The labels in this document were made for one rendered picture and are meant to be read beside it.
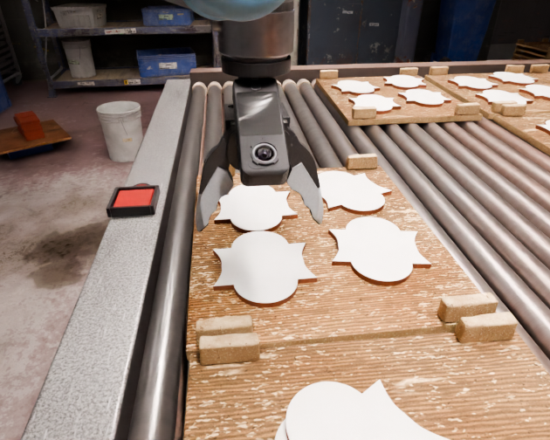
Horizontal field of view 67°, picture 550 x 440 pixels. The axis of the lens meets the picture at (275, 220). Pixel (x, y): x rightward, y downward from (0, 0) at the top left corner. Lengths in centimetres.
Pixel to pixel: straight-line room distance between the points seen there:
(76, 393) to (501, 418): 40
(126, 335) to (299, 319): 20
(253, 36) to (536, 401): 42
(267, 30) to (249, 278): 28
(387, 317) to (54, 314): 169
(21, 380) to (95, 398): 137
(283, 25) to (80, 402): 41
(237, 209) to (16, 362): 139
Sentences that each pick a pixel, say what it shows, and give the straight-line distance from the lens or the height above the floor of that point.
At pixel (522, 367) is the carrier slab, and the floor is 94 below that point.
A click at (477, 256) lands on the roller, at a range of 67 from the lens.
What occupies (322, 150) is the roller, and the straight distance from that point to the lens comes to 93.
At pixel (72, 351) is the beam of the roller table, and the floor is 92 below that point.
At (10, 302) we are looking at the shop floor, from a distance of 219.
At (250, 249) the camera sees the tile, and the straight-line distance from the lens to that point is 57.
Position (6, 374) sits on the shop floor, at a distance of 188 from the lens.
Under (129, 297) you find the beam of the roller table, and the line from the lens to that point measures 57.
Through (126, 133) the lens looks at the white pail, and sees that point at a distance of 317.
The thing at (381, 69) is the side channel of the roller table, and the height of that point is 94.
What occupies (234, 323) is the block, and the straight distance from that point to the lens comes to 44.
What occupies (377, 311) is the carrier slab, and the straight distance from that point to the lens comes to 50.
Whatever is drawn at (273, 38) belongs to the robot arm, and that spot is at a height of 121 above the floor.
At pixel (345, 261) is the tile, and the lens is 55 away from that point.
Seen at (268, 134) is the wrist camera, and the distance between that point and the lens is 40.
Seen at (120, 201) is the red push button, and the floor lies 93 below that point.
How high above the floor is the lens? 128
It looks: 32 degrees down
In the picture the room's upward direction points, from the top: straight up
